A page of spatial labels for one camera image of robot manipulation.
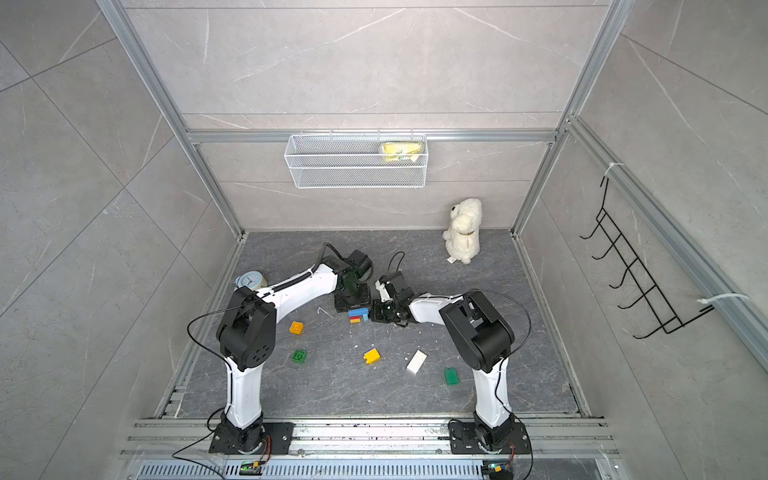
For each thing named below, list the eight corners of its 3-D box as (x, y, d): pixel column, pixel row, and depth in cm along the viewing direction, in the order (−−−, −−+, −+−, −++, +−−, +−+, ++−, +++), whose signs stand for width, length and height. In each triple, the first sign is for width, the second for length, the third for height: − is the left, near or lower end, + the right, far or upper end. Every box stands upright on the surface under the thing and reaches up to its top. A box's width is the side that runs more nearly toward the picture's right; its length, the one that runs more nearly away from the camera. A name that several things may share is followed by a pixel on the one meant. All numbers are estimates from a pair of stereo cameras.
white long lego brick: (405, 369, 87) (406, 366, 85) (416, 350, 90) (416, 347, 89) (417, 376, 86) (417, 373, 84) (427, 357, 89) (428, 354, 87)
